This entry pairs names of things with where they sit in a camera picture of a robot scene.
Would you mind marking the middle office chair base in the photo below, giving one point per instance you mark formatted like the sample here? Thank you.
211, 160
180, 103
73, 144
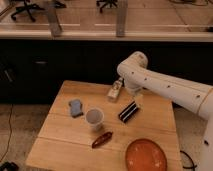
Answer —
106, 2

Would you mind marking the orange bowl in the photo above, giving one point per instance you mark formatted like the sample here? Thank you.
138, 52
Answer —
145, 155

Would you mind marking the grey metal post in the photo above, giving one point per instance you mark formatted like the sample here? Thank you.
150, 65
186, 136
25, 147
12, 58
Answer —
52, 18
121, 17

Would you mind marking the small clear bottle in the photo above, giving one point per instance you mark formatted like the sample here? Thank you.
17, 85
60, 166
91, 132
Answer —
115, 89

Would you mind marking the black object on floor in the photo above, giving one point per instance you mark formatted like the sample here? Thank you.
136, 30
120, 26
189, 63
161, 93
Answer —
9, 166

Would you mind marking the black cabinet counter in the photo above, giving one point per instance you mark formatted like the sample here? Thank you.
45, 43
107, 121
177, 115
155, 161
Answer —
33, 70

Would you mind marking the dark red chili pepper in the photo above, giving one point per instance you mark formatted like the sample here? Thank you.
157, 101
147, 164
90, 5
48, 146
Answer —
102, 139

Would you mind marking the wooden table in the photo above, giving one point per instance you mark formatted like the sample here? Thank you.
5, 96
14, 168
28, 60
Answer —
64, 143

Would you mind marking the right grey metal post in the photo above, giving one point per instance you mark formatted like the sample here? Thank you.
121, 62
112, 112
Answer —
121, 17

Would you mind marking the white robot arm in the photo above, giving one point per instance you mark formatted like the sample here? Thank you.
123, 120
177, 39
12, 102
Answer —
195, 97

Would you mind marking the left office chair base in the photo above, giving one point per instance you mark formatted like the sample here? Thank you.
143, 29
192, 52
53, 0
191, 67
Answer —
28, 7

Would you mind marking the office chair base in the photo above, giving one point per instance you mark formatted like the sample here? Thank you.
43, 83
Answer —
106, 2
28, 7

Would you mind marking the left grey metal post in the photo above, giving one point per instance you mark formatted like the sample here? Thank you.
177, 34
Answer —
52, 18

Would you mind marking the blue sponge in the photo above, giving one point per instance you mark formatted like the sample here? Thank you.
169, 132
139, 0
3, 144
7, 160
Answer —
75, 108

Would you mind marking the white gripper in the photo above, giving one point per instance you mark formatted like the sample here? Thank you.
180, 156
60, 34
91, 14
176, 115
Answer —
134, 89

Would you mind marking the black white striped box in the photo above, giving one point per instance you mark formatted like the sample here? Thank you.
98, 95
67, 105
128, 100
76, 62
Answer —
128, 112

